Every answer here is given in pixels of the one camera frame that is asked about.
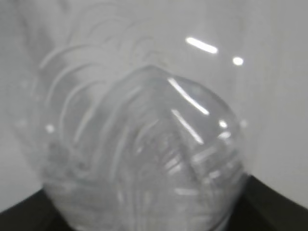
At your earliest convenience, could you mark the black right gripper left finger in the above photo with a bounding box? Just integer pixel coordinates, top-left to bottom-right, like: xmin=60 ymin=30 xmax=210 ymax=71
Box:
xmin=0 ymin=190 xmax=73 ymax=231

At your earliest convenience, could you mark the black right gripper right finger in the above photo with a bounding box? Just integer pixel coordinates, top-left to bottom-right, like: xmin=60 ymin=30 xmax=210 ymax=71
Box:
xmin=226 ymin=177 xmax=308 ymax=231

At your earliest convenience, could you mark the clear water bottle red label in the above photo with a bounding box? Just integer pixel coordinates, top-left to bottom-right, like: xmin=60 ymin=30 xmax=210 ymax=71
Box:
xmin=8 ymin=0 xmax=247 ymax=231

